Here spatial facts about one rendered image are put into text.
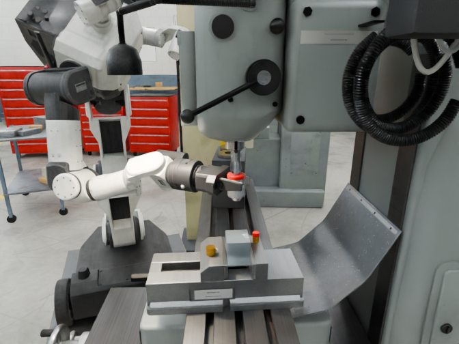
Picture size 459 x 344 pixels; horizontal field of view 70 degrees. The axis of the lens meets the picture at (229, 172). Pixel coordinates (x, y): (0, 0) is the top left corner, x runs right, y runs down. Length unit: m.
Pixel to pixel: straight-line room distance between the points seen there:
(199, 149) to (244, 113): 1.91
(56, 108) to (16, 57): 10.28
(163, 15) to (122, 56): 9.28
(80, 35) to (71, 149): 0.33
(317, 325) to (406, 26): 0.71
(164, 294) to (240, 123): 0.41
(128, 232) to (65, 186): 0.71
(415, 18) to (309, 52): 0.26
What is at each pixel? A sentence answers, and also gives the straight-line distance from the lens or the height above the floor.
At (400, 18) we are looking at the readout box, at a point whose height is 1.54.
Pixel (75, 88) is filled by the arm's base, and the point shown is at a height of 1.42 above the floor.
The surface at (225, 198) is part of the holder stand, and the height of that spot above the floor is 1.00.
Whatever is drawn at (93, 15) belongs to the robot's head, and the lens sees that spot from 1.03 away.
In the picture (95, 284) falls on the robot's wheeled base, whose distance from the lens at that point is 1.56.
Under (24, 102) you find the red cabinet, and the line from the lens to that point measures 6.17.
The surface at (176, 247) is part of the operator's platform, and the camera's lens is 2.11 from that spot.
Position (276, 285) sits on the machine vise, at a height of 1.02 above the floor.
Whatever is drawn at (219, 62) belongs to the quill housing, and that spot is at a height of 1.48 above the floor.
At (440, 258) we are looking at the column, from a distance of 0.87.
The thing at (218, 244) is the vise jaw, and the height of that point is 1.08.
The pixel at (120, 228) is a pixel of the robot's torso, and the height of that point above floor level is 0.75.
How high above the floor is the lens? 1.48
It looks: 18 degrees down
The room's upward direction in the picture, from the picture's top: straight up
